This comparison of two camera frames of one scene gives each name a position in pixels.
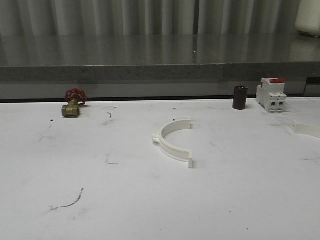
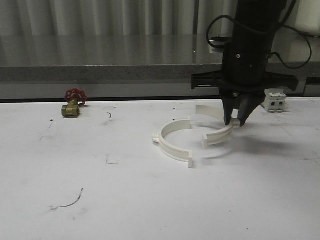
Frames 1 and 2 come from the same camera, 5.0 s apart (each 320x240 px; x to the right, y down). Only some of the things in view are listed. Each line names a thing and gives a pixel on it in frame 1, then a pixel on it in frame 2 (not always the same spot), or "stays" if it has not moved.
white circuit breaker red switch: (270, 94) stays
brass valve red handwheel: (76, 98) stays
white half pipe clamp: (169, 151) stays
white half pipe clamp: (306, 129) to (219, 136)
